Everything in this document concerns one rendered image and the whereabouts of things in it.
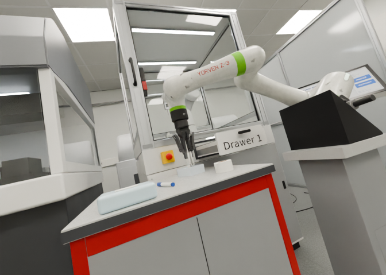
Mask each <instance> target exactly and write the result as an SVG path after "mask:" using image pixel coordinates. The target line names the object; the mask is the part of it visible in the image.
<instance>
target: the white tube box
mask: <svg viewBox="0 0 386 275"><path fill-rule="evenodd" d="M203 172H205V169H204V165H203V164H200V165H193V166H192V167H190V168H188V167H185V168H181V169H177V175H178V177H187V176H194V175H197V174H200V173H203Z"/></svg>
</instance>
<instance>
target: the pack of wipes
mask: <svg viewBox="0 0 386 275"><path fill-rule="evenodd" d="M156 197H157V189H156V185H155V183H153V182H150V181H146V182H144V183H140V184H136V185H132V186H129V187H125V188H121V189H118V190H115V191H111V192H107V193H103V194H101V195H100V197H99V198H98V199H97V206H98V212H99V214H101V215H104V214H107V213H110V212H113V211H116V210H120V209H122V208H125V207H128V206H132V205H134V204H138V203H141V202H144V201H147V200H150V199H154V198H156Z"/></svg>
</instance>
